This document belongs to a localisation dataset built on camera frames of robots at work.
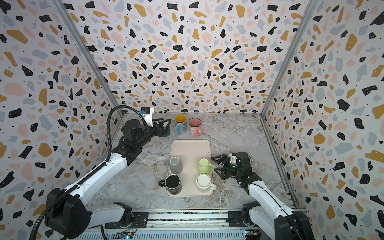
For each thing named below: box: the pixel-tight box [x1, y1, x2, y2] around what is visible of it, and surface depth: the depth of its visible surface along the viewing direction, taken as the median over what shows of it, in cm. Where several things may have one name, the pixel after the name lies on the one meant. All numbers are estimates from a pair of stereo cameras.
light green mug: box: [197, 158, 216, 175], surface depth 85 cm
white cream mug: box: [196, 173, 217, 190], surface depth 81 cm
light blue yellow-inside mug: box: [174, 114, 188, 135], surface depth 105 cm
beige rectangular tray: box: [165, 139, 214, 197], surface depth 87 cm
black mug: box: [158, 174, 182, 195], surface depth 79 cm
